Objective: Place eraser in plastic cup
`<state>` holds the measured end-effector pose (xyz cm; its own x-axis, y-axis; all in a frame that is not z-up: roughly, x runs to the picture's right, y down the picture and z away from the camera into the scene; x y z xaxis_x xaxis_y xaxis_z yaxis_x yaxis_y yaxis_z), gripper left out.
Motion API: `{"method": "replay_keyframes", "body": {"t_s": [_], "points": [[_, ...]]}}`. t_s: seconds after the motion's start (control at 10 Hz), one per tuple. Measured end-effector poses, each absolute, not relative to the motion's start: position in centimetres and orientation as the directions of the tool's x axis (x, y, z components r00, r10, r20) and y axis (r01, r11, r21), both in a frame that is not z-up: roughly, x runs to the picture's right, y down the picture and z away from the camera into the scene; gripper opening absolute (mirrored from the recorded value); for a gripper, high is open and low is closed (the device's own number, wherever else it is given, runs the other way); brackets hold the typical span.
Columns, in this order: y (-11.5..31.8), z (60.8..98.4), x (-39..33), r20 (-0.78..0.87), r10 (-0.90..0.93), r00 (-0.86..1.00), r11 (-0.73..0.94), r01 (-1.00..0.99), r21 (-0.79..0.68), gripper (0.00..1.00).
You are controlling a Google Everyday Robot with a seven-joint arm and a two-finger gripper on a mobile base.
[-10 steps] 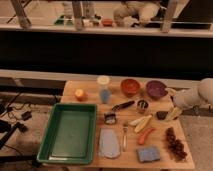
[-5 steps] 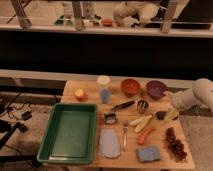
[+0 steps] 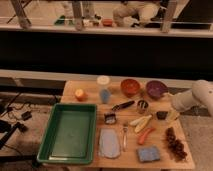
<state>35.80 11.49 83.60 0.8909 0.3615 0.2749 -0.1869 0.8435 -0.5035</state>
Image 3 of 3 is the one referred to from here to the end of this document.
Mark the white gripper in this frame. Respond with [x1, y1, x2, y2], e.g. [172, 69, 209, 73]
[164, 93, 190, 123]

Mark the black eraser block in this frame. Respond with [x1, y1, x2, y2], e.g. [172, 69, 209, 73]
[156, 111, 168, 120]

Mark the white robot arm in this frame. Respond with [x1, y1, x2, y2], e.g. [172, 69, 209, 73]
[166, 80, 213, 123]

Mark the small metal cup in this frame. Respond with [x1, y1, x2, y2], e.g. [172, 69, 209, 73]
[137, 100, 149, 114]

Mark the clear plastic cup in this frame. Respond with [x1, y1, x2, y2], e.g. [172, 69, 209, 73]
[97, 75, 111, 104]

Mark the purple bowl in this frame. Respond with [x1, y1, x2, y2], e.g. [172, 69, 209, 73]
[146, 80, 168, 100]

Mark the wooden table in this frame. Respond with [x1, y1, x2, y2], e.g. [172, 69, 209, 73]
[42, 79, 196, 170]

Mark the dark red grape bunch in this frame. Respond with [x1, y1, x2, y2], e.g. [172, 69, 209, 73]
[165, 127, 187, 161]

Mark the orange bowl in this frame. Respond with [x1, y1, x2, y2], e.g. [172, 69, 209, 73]
[120, 79, 141, 97]

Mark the orange carrot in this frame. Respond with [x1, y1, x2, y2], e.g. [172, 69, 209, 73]
[138, 128, 155, 145]

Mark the silver fork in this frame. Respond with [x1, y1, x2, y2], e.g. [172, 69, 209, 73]
[122, 122, 128, 152]

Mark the blue sponge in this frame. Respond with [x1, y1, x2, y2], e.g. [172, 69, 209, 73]
[137, 146, 160, 162]

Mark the grey blue cloth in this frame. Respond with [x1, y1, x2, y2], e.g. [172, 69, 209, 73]
[98, 128, 120, 159]

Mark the orange apple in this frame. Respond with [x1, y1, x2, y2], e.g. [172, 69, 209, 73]
[74, 89, 87, 101]

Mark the green plastic tray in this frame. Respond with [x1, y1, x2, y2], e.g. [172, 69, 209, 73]
[37, 103, 97, 165]

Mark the black handled brush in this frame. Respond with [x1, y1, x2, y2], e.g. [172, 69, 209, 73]
[103, 100, 136, 125]

